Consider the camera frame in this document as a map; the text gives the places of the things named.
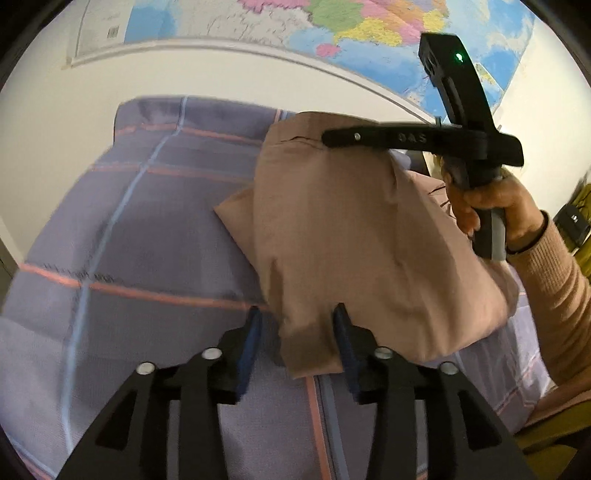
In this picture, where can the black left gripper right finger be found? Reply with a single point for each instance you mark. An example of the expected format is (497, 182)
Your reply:
(437, 411)

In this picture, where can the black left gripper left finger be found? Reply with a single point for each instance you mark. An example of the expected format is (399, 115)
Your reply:
(128, 439)

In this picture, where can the person's right hand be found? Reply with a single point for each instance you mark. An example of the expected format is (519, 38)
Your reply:
(524, 221)

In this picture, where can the yellow hanging clothes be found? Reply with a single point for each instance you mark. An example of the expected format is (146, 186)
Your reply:
(582, 201)

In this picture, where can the pink zip jacket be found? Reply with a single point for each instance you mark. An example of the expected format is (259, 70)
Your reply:
(327, 226)

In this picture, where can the black handbag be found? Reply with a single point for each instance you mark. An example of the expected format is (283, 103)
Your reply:
(572, 226)

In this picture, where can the orange-sleeved right forearm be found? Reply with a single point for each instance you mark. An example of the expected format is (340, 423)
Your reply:
(559, 299)

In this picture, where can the purple plaid bed sheet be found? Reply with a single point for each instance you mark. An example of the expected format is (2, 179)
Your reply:
(135, 266)

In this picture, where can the colourful wall map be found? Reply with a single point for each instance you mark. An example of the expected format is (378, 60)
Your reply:
(377, 40)

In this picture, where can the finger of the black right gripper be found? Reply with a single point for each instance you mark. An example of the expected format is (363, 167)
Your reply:
(373, 137)

